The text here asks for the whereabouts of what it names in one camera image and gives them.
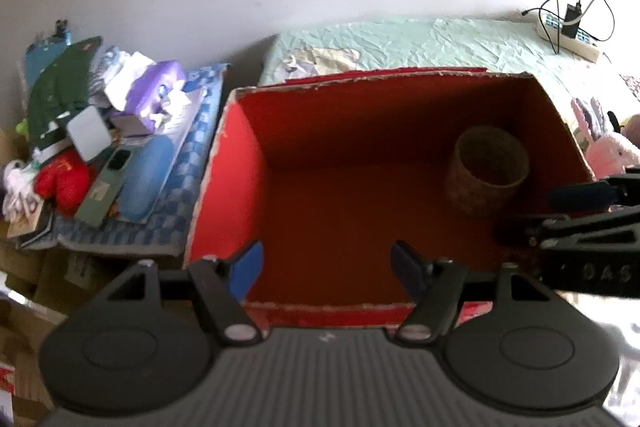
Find blue checkered cloth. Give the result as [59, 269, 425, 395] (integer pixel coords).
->
[25, 63, 229, 257]

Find pink plush rabbit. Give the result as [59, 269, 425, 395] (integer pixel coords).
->
[570, 98, 639, 180]

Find blue oval case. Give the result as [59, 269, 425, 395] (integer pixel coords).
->
[117, 135, 175, 222]

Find green phone box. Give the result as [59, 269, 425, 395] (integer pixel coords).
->
[75, 145, 138, 228]

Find large red cardboard box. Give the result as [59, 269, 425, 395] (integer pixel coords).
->
[186, 70, 592, 327]

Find brown cardboard boxes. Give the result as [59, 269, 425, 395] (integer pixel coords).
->
[1, 239, 99, 426]

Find red plush toy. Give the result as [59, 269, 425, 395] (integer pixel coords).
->
[34, 147, 96, 218]

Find purple tissue pack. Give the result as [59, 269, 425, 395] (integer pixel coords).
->
[120, 61, 186, 134]

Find white square device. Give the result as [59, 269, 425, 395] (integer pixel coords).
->
[66, 105, 112, 162]

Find white power strip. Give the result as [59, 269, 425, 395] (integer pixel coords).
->
[534, 8, 601, 64]

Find white glove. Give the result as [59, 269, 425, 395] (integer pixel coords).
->
[2, 159, 42, 223]

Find green cloth item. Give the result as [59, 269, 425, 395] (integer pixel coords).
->
[27, 36, 103, 152]

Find black charger with cable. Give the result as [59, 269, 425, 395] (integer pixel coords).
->
[520, 0, 616, 54]

